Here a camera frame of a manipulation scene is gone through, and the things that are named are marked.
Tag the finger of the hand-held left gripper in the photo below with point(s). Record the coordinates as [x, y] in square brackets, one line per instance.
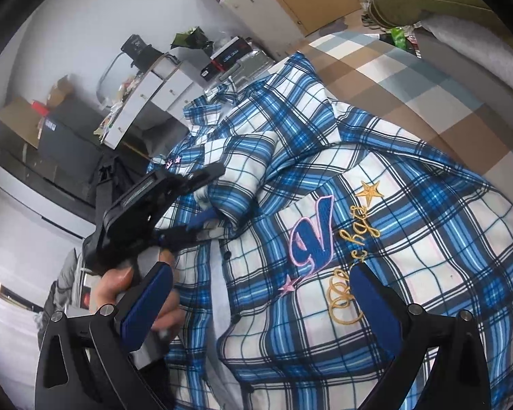
[201, 177]
[196, 224]

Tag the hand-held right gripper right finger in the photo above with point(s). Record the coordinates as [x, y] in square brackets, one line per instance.
[370, 303]

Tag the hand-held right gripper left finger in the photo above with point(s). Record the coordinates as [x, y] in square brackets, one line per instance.
[147, 303]

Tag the blue plaid shirt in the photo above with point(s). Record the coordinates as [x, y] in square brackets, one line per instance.
[367, 230]

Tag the person's left hand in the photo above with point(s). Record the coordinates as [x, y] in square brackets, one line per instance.
[111, 284]

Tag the grey jacket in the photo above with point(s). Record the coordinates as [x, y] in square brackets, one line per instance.
[62, 282]

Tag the black low cabinet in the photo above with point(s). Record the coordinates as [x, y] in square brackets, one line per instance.
[47, 175]

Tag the white desk with drawers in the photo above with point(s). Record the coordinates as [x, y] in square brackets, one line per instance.
[171, 89]

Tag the dark grey storage box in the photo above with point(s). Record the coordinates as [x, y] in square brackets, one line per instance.
[68, 132]

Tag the pile of colourful packets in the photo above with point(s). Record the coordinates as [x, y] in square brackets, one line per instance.
[115, 111]

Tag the silver metal tray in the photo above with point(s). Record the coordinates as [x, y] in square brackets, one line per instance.
[250, 70]

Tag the black box with red stripe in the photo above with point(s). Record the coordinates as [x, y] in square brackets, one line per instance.
[226, 57]

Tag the dark green bag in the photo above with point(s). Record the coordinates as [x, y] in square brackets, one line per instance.
[190, 40]

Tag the red item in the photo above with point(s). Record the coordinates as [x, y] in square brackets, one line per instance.
[40, 107]

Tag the cardboard box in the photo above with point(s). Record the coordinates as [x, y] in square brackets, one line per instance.
[17, 115]

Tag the white cabinet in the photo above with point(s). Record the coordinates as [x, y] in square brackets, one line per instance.
[260, 6]

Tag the checked bed sheet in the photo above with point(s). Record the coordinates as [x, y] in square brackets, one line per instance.
[410, 94]

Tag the green packet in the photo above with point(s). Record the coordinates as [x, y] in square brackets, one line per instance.
[399, 38]

